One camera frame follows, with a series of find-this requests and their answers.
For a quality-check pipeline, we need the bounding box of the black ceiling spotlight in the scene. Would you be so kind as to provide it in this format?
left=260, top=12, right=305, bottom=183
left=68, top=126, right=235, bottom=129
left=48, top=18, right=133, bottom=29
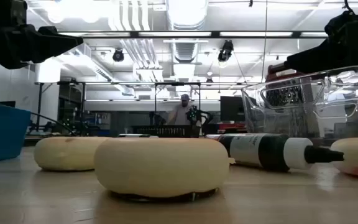
left=217, top=39, right=234, bottom=63
left=112, top=48, right=126, bottom=63

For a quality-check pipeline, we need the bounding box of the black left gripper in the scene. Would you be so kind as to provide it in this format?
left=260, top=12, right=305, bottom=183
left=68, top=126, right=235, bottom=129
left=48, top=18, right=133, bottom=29
left=0, top=0, right=84, bottom=70

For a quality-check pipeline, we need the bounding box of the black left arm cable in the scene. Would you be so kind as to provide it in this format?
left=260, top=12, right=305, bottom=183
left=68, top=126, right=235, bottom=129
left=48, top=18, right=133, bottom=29
left=29, top=111, right=77, bottom=136

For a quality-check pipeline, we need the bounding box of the cream orange toy doughnut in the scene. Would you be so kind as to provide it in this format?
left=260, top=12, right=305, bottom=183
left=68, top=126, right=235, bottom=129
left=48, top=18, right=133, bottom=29
left=330, top=136, right=358, bottom=180
left=93, top=137, right=236, bottom=199
left=34, top=136, right=113, bottom=172

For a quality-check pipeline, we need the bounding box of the black background rig frame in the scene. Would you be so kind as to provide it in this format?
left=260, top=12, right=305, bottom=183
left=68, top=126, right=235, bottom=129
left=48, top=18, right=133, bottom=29
left=154, top=82, right=202, bottom=125
left=35, top=81, right=87, bottom=133

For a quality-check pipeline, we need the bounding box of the black food colouring bottle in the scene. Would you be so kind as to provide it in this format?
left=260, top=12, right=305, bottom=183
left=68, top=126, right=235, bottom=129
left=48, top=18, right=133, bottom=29
left=218, top=133, right=345, bottom=173

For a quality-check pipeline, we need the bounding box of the silver ventilation duct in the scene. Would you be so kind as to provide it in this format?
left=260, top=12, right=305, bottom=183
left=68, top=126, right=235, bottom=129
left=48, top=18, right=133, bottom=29
left=165, top=0, right=209, bottom=31

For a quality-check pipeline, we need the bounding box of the red metal box grater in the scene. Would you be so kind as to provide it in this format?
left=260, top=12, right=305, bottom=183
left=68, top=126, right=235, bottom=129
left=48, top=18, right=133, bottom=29
left=265, top=63, right=322, bottom=139

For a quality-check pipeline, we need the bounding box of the person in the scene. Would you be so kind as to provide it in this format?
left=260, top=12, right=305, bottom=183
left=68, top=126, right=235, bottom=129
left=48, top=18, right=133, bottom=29
left=167, top=93, right=199, bottom=126

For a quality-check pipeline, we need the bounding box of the blue plastic bin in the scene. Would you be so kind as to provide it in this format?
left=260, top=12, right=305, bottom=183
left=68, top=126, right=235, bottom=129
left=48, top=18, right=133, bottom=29
left=0, top=99, right=32, bottom=165

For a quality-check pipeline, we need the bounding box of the black background monitor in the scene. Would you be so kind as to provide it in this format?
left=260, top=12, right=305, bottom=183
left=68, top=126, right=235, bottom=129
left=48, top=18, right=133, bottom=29
left=219, top=95, right=246, bottom=123

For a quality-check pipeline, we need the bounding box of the clear plastic container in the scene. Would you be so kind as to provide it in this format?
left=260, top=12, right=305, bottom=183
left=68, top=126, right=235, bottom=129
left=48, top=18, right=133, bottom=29
left=241, top=64, right=358, bottom=147

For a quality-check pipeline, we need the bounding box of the black mesh basket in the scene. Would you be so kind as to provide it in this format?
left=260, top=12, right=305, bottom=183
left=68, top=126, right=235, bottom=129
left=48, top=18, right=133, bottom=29
left=131, top=124, right=202, bottom=139

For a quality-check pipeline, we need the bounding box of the red background bin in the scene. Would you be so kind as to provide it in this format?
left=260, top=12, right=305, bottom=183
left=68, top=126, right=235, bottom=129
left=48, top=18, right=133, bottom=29
left=218, top=123, right=247, bottom=131

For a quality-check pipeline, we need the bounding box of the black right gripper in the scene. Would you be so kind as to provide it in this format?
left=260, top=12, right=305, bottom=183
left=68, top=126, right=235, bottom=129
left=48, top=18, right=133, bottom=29
left=283, top=9, right=358, bottom=75

